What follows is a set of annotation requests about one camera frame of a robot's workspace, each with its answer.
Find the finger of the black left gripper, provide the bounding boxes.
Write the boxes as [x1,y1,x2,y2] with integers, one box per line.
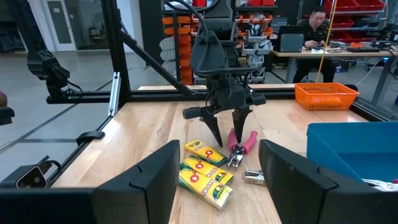
[232,107,252,144]
[200,112,224,147]

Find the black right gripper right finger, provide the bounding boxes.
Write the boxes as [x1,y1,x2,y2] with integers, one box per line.
[257,139,398,224]

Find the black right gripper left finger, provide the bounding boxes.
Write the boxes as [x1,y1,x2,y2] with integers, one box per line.
[0,140,180,224]

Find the pink-handled pliers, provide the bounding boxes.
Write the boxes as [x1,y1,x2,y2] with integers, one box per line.
[228,128,259,171]
[362,178,398,192]
[243,169,267,187]

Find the grey parts bin rack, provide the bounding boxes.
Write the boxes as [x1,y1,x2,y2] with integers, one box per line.
[241,21,273,84]

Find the plastic-wrapped Crayola crayon pack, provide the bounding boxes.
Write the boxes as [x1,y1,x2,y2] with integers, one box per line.
[177,169,234,212]

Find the orange small parts bin rack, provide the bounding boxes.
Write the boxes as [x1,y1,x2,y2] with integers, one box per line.
[161,14,195,86]

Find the blue plastic tray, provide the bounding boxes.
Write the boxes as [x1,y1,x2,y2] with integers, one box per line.
[306,121,398,193]

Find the black table edge clamp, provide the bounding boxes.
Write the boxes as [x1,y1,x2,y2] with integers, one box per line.
[76,130,106,147]

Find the grey laptop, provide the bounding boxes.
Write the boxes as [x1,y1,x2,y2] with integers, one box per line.
[277,25,307,54]

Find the orange mesh plastic basket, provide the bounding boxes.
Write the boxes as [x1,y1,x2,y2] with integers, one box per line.
[294,82,361,111]

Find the person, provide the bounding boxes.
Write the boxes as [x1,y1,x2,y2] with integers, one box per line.
[292,6,339,84]

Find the long wooden work desk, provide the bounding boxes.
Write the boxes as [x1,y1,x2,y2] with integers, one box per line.
[269,46,398,106]

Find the shelf with red bins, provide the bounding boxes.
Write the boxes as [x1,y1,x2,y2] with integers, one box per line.
[323,0,388,43]

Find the white glazed double door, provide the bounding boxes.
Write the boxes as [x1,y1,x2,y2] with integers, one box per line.
[29,0,78,53]

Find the silver frame bracket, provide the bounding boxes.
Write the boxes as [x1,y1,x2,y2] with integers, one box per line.
[107,72,122,117]

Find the black table-level camera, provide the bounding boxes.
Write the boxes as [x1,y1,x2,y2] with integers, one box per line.
[0,155,62,190]

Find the hanging yellow cable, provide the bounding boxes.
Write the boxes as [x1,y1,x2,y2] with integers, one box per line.
[315,0,339,84]

